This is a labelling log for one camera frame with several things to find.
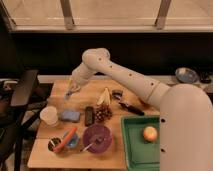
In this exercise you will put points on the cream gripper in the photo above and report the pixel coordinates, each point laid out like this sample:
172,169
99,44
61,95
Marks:
72,87

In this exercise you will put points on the purple bowl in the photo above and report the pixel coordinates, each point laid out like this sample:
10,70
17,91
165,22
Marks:
94,131

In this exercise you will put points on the black chair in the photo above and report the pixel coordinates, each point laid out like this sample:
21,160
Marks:
26,103

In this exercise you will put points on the small blue bowl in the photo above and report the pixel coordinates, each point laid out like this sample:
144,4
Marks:
73,142

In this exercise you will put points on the small metal tin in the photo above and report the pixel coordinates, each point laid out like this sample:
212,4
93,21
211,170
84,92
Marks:
118,94

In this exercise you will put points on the spoon in purple bowl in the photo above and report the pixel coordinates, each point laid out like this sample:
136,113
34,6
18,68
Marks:
96,141

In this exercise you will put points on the black remote control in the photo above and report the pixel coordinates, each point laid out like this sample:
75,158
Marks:
89,115

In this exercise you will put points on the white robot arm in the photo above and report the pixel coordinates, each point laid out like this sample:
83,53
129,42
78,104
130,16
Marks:
186,111

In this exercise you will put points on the small dark cup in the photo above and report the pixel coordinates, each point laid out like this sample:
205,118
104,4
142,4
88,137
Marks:
53,143

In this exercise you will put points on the yellow red apple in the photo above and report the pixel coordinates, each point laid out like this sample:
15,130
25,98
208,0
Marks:
150,133

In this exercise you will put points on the green plastic tray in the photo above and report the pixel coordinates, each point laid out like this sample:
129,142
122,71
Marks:
140,155

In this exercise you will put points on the blue sponge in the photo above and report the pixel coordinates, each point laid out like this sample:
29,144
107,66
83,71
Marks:
68,115

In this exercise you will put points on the yellow banana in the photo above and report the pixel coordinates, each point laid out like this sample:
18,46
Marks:
104,98

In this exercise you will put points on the white paper cup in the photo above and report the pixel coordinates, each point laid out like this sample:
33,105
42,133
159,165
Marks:
49,115

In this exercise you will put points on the bunch of dark grapes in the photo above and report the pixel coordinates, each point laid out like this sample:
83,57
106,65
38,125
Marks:
103,113

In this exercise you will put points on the orange carrot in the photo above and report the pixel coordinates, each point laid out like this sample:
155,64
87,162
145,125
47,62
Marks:
65,140

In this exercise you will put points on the dark object on counter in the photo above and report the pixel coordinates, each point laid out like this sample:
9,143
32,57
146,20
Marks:
205,78

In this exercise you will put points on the blue plate on counter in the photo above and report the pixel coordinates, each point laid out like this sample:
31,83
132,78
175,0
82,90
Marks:
186,75

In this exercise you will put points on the orange bowl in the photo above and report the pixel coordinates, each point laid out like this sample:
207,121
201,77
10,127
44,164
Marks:
144,104

